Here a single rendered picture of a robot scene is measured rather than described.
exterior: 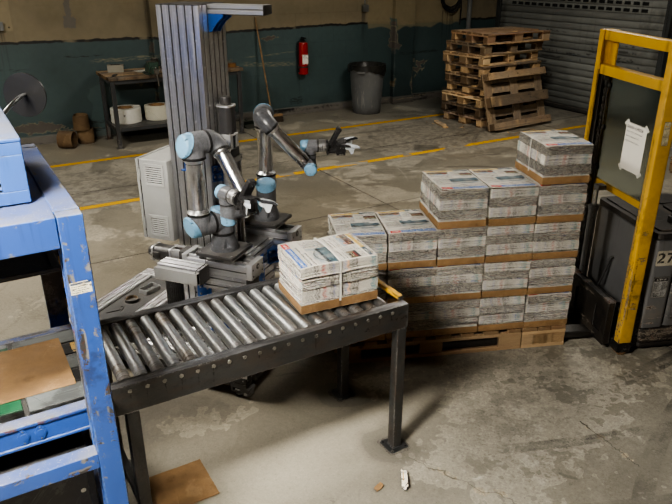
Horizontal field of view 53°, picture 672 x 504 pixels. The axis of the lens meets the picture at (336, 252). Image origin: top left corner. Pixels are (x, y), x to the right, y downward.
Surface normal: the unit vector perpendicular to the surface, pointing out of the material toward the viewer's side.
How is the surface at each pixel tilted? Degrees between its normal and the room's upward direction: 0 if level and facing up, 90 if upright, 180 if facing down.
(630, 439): 0
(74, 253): 90
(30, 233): 90
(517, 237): 90
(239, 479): 0
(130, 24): 90
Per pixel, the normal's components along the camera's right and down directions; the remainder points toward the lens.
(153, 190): -0.37, 0.37
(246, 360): 0.51, 0.34
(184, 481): 0.00, -0.92
